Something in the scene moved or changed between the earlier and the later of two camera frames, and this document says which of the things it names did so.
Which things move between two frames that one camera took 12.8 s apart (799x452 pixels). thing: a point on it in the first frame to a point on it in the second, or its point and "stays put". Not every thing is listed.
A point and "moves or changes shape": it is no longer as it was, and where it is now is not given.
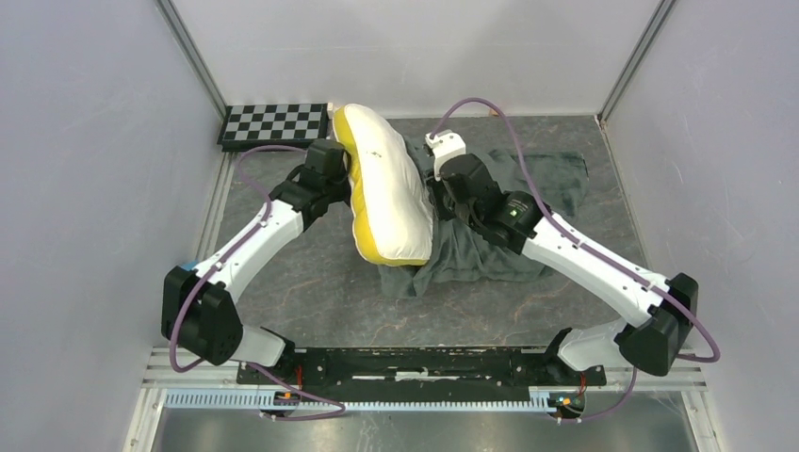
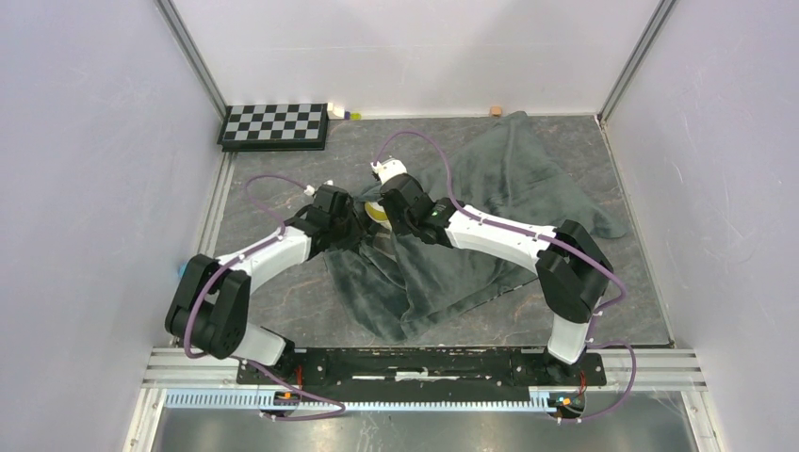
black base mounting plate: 423,366 stays put
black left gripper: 346,162 to 358,230
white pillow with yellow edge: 390,198 moves or changes shape
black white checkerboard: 277,124 stays put
